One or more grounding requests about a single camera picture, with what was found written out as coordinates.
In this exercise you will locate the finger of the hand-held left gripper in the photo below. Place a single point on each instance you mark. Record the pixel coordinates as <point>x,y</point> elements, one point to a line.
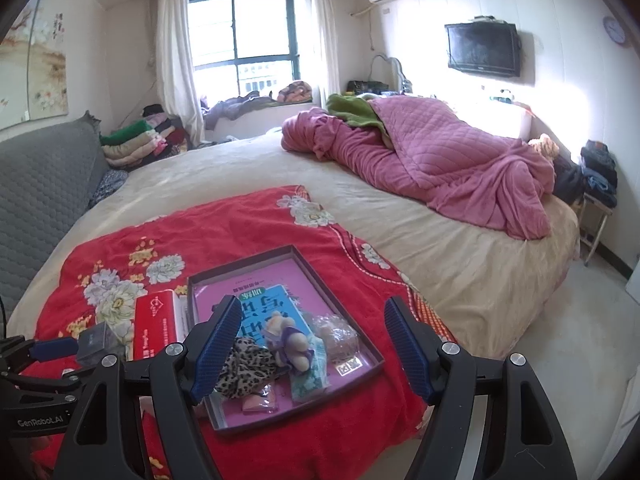
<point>50,382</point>
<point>52,350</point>

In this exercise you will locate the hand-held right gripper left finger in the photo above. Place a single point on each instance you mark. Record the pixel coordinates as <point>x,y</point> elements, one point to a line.
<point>215,355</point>

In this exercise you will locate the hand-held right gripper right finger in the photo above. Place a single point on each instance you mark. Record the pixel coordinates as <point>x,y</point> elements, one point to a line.
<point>410,355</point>

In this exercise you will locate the leopard print scrunchie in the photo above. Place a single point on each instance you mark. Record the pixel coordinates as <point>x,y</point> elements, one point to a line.
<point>245,370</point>

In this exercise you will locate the dark blue box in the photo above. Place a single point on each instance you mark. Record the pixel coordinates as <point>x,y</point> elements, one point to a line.
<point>97,342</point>

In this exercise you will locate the plush toy with purple bow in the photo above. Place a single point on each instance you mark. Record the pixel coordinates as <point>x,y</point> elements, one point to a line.
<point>290,342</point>

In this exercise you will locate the dark shallow tray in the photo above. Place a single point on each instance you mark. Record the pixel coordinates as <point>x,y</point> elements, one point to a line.
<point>240,266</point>

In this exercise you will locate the pack of blue tissues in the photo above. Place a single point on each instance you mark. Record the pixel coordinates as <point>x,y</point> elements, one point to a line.
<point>310,385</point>

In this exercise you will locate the red tissue box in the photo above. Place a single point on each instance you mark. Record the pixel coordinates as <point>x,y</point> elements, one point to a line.
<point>157,320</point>

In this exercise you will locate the clear plastic bag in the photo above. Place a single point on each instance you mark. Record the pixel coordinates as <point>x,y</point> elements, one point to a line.
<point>337,340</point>

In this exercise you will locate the bed with beige sheet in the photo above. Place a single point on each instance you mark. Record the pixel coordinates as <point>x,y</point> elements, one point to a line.
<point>450,260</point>

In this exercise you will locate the red floral blanket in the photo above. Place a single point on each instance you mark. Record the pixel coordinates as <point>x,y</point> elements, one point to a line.
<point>225,225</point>

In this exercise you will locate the dark patterned pillow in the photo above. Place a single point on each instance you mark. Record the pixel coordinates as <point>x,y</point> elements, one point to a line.
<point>107,185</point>

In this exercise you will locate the grey quilted headboard cover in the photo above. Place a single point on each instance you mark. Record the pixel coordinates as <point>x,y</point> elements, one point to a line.
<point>45,175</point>

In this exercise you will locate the pink quilt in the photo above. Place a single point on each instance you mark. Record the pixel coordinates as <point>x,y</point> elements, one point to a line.
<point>450,160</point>

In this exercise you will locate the small stool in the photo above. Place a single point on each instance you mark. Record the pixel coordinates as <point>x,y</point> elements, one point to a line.
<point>595,225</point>

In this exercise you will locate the stack of folded clothes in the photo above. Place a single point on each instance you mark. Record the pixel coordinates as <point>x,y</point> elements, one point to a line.
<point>140,140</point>

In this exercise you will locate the dark clothes pile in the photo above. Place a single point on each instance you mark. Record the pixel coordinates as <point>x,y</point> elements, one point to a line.
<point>565,180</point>

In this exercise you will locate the grey clothes pile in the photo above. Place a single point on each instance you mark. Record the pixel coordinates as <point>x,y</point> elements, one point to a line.
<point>240,107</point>

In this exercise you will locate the beige plush toy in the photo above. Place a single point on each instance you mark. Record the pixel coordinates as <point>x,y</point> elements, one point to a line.
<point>545,145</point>

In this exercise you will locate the green blanket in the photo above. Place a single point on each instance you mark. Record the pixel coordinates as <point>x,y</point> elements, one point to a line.
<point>355,107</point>

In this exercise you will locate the folded jeans stack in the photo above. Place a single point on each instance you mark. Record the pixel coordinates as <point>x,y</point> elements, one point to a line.
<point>597,170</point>

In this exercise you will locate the orange patterned blanket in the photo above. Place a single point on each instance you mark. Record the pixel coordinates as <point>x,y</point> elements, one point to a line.
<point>295,91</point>

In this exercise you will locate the white curtain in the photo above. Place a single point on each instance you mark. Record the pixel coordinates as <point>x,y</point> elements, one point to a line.
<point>172,60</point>
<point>322,35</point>

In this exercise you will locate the window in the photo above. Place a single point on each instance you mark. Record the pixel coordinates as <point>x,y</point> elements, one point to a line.
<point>240,35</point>

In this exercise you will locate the floral wall painting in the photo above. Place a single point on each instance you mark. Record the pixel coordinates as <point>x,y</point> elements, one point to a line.
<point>30,60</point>

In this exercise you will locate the white curved metal frame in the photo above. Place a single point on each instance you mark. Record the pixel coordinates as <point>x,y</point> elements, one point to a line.
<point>390,62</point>

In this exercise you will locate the wall-mounted television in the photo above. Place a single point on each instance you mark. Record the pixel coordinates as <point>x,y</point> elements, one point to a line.
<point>482,50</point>

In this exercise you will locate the round wall clock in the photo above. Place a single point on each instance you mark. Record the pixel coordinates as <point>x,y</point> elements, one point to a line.
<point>614,30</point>

